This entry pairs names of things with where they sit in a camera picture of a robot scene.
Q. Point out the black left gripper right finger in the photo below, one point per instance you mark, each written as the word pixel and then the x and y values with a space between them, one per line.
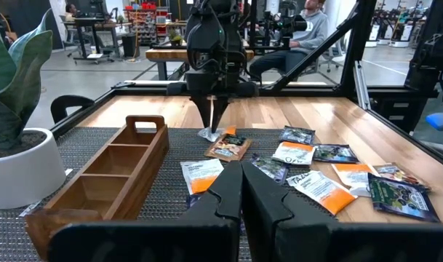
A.
pixel 297 240

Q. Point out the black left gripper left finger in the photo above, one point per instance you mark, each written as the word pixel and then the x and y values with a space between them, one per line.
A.
pixel 206 236

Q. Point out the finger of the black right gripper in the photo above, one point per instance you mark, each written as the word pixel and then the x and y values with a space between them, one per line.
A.
pixel 204 107
pixel 218 109

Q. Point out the brown tea packet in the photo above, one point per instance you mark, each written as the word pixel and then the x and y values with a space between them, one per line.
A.
pixel 228 149
pixel 395 171

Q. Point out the black background robot arm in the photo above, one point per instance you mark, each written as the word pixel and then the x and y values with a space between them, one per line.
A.
pixel 286 23
pixel 432 43

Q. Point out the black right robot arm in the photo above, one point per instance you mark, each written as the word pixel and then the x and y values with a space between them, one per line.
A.
pixel 206 22

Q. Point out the grey woven placemat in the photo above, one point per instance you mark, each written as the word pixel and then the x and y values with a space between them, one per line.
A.
pixel 177 145

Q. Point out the wooden workbench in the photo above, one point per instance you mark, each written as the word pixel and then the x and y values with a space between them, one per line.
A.
pixel 166 54

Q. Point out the small potted plant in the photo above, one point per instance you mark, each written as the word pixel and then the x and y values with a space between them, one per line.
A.
pixel 175 38

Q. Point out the wooden divided tray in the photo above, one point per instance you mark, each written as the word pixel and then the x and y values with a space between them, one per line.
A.
pixel 148 160

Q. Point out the red parts bin shelf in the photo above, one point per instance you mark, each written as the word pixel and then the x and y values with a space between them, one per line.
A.
pixel 144 22

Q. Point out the black trash bin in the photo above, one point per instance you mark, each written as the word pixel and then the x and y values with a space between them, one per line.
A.
pixel 130 45

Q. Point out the person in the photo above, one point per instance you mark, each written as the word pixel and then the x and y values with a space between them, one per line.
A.
pixel 71 11
pixel 308 32

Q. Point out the office chair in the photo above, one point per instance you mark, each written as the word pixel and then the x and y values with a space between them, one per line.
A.
pixel 334 54

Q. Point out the black standing desk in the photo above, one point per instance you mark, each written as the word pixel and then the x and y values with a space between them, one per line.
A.
pixel 94 22

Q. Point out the silver aluminium bar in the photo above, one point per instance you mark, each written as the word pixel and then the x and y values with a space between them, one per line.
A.
pixel 361 87

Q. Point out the black drawer cabinet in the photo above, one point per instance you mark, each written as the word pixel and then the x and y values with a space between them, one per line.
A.
pixel 395 113

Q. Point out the white background robot station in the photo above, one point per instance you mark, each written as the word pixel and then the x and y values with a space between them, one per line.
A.
pixel 401 36
pixel 372 36

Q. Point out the blue chair seat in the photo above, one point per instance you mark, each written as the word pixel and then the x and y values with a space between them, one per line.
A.
pixel 441 121

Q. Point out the green snake plant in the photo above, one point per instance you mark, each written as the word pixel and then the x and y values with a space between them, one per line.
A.
pixel 21 72

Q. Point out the white plant pot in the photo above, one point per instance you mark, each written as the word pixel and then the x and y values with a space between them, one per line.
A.
pixel 24 174

